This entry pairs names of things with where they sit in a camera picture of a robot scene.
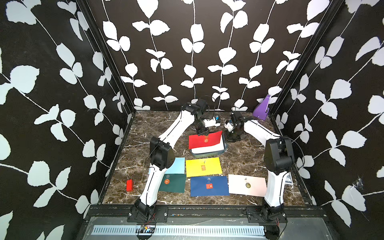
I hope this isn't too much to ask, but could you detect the red envelope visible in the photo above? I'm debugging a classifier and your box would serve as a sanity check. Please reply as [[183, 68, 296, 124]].
[[189, 131, 223, 150]]

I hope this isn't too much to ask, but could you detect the teal plastic storage box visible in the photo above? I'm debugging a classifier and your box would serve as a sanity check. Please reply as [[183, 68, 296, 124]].
[[189, 131, 228, 158]]

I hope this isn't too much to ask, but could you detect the yellow envelope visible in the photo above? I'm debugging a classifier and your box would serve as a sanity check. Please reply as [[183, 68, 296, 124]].
[[185, 158, 223, 178]]

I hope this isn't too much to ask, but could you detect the light blue envelope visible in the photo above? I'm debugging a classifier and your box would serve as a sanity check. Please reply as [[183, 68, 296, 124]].
[[165, 158, 185, 174]]

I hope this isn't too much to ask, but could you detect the white envelope brown seal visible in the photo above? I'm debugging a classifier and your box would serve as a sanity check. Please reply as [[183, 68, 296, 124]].
[[191, 137, 225, 154]]

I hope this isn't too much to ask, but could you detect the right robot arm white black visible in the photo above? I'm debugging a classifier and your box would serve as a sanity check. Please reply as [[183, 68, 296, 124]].
[[225, 112, 296, 222]]

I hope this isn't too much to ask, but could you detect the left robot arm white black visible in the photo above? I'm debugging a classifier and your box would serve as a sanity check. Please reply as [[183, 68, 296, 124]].
[[134, 99, 208, 219]]

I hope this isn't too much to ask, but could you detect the pale pink sealed envelope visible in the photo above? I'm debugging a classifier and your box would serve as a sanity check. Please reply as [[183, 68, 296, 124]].
[[228, 175, 267, 197]]

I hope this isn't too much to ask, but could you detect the dark blue sealed envelope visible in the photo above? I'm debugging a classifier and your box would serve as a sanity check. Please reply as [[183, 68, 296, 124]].
[[191, 176, 230, 197]]

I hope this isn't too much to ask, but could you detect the playing card deck box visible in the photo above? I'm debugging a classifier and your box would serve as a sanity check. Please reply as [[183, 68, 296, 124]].
[[285, 173, 294, 186]]

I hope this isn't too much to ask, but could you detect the dark green sealed envelope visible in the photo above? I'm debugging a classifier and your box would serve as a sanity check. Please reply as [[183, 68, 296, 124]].
[[159, 174, 187, 193]]

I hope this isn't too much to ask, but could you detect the small red box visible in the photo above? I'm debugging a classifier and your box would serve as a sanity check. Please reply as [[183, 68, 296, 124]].
[[126, 180, 134, 192]]

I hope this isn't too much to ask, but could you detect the purple plastic stand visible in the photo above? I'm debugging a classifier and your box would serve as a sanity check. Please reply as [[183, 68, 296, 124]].
[[253, 95, 271, 121]]

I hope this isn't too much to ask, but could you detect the small electronics board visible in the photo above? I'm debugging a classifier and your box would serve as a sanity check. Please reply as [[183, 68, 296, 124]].
[[136, 225, 156, 236]]

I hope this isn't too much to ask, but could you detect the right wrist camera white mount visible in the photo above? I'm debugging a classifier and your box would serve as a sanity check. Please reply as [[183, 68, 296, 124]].
[[225, 120, 235, 133]]

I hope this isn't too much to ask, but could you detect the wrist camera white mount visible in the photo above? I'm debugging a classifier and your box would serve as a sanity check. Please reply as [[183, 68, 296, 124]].
[[203, 117, 221, 128], [225, 120, 235, 133]]

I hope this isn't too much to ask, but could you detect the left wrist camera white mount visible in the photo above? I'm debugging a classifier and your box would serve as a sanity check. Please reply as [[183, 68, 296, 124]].
[[203, 117, 221, 128]]

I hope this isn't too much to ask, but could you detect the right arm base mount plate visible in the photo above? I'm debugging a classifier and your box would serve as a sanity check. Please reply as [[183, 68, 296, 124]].
[[243, 206, 287, 225]]

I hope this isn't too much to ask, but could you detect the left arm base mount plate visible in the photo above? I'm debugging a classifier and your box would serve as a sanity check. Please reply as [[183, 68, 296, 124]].
[[127, 206, 169, 224]]

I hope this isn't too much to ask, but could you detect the white perforated rail strip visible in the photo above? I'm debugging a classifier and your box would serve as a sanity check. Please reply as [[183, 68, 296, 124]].
[[91, 225, 265, 237]]

